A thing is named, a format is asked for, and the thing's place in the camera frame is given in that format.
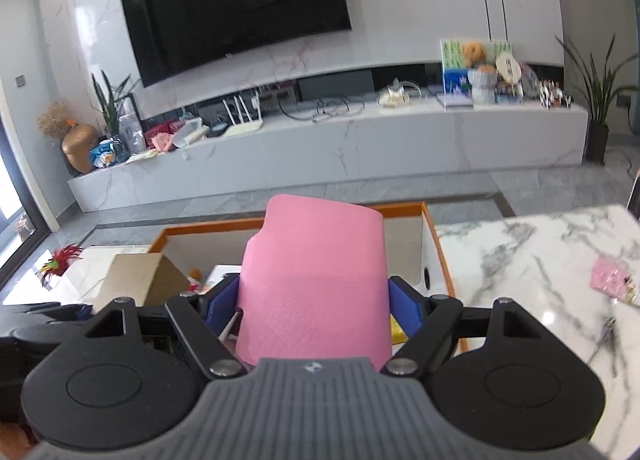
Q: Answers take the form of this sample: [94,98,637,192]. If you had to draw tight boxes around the round paper fan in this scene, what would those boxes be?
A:
[495,54,521,88]

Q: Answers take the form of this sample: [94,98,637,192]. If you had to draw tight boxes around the brown teddy bear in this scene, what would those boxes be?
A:
[462,42,486,68]

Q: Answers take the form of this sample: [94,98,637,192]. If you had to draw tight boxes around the blue snack bag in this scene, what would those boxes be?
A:
[90,139,118,168]

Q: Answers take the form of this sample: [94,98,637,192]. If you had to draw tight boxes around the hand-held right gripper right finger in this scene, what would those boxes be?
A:
[381,275,544,377]

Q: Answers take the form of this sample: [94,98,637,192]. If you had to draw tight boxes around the small brown cardboard box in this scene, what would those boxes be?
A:
[92,253,191,313]

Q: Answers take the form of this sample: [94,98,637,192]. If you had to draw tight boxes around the teddy bear picture display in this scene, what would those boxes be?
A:
[440,38,515,108]

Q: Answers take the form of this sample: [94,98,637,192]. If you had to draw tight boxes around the green plant in clear vase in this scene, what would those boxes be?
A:
[91,70,143,151]

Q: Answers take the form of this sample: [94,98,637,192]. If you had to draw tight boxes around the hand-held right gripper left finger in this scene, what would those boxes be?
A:
[84,274,243,380]

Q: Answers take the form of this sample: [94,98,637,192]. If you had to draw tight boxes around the white marble tv cabinet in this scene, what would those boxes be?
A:
[67,100,590,213]

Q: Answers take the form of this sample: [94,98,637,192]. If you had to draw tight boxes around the white router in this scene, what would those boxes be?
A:
[222,94,264,137]

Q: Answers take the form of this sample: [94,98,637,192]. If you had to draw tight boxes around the clear plastic package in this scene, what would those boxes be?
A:
[117,112,146,153]

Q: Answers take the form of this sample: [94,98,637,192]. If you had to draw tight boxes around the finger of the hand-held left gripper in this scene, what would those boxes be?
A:
[0,302,94,327]

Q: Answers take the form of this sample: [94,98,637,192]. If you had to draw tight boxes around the gold vase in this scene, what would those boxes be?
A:
[61,124,101,175]

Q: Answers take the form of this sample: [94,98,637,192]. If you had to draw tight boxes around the black television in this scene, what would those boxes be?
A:
[118,0,352,88]

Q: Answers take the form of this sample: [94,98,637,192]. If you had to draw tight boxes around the black white cow figurines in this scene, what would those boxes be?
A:
[540,82,573,108]

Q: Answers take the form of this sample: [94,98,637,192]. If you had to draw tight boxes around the black cables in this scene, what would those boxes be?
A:
[277,96,368,123]

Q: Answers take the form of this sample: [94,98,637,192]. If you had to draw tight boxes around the large orange cardboard box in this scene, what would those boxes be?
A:
[148,201,471,353]

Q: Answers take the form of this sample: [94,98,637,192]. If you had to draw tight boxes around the pink pouch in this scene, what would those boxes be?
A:
[590,256,633,298]

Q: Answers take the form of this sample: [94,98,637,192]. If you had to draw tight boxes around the tall plant in black pot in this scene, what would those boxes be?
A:
[555,34,640,163]

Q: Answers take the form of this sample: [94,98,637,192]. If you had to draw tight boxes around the dried flower bunch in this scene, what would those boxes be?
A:
[36,102,71,141]

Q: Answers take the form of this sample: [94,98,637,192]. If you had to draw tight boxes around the pink snap wallet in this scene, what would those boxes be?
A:
[235,195,393,372]

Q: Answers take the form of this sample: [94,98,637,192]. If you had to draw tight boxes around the white device with cords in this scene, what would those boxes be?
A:
[376,80,423,110]

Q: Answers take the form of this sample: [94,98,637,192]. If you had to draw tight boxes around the white ribbed pot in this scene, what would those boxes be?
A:
[470,67,497,103]

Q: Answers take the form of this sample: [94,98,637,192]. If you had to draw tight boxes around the red feather toy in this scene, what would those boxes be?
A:
[40,246,83,285]

